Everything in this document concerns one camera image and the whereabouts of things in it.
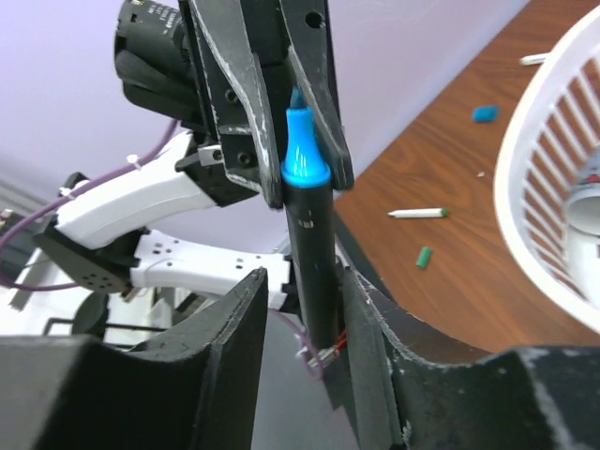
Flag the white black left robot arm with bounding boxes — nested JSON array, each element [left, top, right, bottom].
[[37, 1, 354, 309]]

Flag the blue highlighter cap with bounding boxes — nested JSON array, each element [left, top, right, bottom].
[[472, 104, 499, 123]]

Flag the black blue highlighter marker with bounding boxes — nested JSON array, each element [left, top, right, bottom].
[[281, 87, 338, 350]]

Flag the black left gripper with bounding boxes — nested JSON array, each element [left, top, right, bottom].
[[178, 1, 354, 209]]

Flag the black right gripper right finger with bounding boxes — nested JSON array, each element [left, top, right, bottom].
[[341, 269, 599, 449]]

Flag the white pen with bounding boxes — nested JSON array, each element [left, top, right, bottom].
[[387, 207, 449, 218], [519, 52, 548, 67]]

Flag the white plastic dish basket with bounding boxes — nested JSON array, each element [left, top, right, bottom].
[[493, 8, 599, 331]]

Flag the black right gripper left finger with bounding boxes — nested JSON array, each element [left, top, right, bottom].
[[1, 268, 268, 449]]

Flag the dark green pen cap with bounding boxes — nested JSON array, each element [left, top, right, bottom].
[[415, 247, 432, 269]]

